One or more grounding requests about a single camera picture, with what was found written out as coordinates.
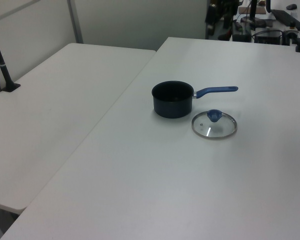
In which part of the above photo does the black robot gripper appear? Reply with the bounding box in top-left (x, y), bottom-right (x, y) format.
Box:
top-left (206, 0), bottom-right (239, 35)

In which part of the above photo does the glass lid with blue knob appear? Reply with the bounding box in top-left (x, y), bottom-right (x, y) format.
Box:
top-left (191, 109), bottom-right (238, 141)

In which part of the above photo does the dark blue saucepan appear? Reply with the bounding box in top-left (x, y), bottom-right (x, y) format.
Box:
top-left (151, 80), bottom-right (239, 119)

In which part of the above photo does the dark box with green mark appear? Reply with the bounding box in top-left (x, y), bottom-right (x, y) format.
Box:
top-left (232, 21), bottom-right (251, 42)

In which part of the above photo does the black monitor stand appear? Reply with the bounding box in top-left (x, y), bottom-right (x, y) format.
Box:
top-left (240, 0), bottom-right (266, 29)

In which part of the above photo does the brown wooden board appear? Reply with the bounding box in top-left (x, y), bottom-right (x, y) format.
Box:
top-left (238, 6), bottom-right (265, 16)

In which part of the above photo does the black electronics box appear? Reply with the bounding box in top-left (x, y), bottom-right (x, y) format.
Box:
top-left (254, 29), bottom-right (283, 46)

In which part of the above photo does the black keyboard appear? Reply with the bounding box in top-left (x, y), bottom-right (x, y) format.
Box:
top-left (270, 9), bottom-right (300, 27)

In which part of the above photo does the black camera stand with base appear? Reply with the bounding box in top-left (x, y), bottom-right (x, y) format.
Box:
top-left (0, 21), bottom-right (21, 93)

